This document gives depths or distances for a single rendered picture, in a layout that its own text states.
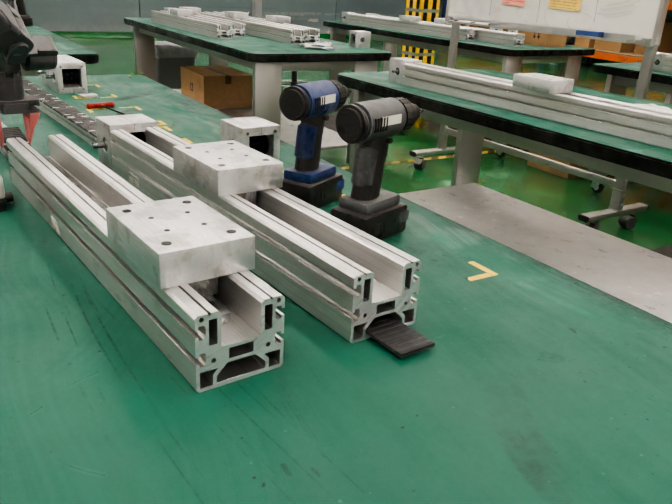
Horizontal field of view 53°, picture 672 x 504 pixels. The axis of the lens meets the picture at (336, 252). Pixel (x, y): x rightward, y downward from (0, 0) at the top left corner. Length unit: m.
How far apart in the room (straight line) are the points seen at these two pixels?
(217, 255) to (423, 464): 0.30
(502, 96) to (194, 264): 1.85
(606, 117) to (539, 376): 1.49
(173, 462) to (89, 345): 0.23
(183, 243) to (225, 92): 4.49
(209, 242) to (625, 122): 1.62
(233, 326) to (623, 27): 3.19
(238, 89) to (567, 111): 3.35
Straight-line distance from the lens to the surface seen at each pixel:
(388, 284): 0.81
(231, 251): 0.73
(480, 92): 2.52
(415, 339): 0.78
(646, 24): 3.64
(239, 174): 1.00
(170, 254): 0.70
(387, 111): 1.04
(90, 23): 12.62
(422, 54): 9.24
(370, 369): 0.74
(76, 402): 0.70
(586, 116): 2.24
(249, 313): 0.71
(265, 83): 3.81
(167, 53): 6.27
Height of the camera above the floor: 1.17
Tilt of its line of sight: 22 degrees down
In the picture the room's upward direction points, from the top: 3 degrees clockwise
